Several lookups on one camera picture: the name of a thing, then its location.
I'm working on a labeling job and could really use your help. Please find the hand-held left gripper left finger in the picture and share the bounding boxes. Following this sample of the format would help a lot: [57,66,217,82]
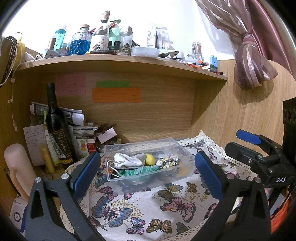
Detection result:
[24,151,102,241]

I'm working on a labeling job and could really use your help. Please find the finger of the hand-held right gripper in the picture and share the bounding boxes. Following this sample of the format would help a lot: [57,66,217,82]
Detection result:
[225,142,274,173]
[236,129,285,158]

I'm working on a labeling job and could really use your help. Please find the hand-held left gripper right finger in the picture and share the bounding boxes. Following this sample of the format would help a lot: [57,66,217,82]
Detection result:
[193,151,271,241]

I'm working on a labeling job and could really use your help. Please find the yellow green sponge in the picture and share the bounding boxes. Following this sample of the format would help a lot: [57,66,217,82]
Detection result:
[178,165,189,178]

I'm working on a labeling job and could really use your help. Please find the floral scrunchie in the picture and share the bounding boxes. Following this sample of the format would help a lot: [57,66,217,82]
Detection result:
[156,154,182,169]

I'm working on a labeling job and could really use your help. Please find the white drawstring pouch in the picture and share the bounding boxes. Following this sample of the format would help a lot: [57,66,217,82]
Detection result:
[109,152,147,169]

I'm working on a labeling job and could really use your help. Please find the clear plastic box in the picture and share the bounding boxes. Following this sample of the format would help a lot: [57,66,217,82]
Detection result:
[104,137,196,189]

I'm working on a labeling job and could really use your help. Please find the green striped cloth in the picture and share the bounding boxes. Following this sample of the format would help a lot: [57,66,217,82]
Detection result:
[119,166,162,180]

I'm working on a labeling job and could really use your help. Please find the yellow plush ball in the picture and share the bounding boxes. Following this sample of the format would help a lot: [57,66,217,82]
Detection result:
[144,153,156,166]

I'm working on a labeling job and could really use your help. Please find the box with coloured dots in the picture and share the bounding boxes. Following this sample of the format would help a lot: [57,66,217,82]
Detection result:
[78,138,97,158]

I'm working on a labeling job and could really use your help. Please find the yellow tube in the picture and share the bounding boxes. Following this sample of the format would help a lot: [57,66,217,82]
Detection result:
[41,147,55,173]

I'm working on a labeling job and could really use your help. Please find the small white card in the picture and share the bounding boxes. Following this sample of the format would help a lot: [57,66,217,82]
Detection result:
[97,128,117,144]

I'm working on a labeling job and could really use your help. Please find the dark wine bottle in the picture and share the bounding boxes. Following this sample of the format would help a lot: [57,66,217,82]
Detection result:
[45,83,74,165]

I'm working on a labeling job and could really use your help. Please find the pile of papers and magazines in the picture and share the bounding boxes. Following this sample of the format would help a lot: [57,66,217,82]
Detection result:
[30,101,121,160]

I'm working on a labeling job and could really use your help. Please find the white handwritten note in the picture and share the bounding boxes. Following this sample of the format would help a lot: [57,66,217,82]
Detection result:
[23,124,48,166]

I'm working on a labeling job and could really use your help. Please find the butterfly print tablecloth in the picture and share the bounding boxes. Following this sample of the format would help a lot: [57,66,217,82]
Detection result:
[60,131,262,241]

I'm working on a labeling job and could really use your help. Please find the pink tied curtain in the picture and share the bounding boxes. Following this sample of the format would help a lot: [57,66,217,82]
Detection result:
[195,0,296,91]

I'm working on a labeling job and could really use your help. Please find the beige cylindrical bottle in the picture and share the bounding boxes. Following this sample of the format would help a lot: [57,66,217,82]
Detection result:
[3,144,37,202]

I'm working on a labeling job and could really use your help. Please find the white and blue box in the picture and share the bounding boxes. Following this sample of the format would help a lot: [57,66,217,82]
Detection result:
[10,195,29,233]

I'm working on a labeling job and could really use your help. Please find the blue pencil sharpener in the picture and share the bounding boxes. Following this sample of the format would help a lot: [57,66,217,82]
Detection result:
[209,56,219,71]

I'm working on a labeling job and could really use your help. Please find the orange sticky note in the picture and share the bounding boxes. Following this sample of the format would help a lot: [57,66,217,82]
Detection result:
[92,88,141,103]

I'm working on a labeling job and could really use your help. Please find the pink sticky note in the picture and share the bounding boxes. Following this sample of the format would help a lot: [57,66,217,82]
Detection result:
[55,74,86,96]

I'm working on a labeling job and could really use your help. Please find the green sticky note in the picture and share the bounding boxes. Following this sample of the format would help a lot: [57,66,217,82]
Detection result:
[96,81,131,88]

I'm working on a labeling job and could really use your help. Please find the clear jar with copper contents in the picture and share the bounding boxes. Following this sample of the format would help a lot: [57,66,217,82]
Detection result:
[191,42,203,56]

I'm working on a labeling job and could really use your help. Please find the wooden shelf board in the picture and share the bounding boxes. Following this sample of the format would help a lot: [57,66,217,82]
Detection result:
[15,54,228,81]

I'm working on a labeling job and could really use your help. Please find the dark brown pen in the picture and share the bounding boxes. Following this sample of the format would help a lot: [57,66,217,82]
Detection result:
[86,50,120,55]

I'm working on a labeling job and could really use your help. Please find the glass bottle with blue beads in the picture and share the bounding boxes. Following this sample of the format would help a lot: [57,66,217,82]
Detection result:
[69,24,92,55]

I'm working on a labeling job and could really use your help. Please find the white oval container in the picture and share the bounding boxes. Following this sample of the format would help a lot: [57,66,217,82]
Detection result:
[131,46,160,58]

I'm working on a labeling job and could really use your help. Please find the tall blue liquid bottle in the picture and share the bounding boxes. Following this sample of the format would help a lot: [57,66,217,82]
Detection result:
[54,29,66,50]

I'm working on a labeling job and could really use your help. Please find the corked bottle with label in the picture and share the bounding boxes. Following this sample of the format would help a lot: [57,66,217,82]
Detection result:
[90,10,110,51]

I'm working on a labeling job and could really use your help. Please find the yellow headband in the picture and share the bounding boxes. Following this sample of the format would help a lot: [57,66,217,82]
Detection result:
[13,42,26,70]

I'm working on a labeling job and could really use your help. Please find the black lace headband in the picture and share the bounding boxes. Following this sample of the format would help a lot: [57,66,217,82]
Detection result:
[0,36,18,86]

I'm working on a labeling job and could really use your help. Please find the mint green pump bottle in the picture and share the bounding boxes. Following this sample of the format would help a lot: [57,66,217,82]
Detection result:
[109,19,121,48]

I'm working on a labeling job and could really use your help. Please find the clear plastic bottle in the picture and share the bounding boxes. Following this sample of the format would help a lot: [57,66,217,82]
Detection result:
[120,26,134,48]

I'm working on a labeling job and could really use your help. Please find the beige earphone cord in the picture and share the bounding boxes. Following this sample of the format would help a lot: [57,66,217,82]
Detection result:
[9,76,18,131]

